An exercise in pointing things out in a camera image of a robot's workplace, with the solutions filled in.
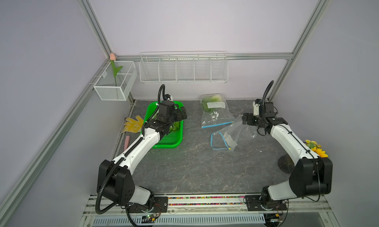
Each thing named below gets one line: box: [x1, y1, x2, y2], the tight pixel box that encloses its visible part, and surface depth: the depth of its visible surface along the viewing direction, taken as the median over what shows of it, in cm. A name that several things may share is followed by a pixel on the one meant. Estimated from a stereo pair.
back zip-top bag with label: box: [200, 93, 236, 129], surface depth 107 cm
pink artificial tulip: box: [110, 53, 123, 87], surface depth 91 cm
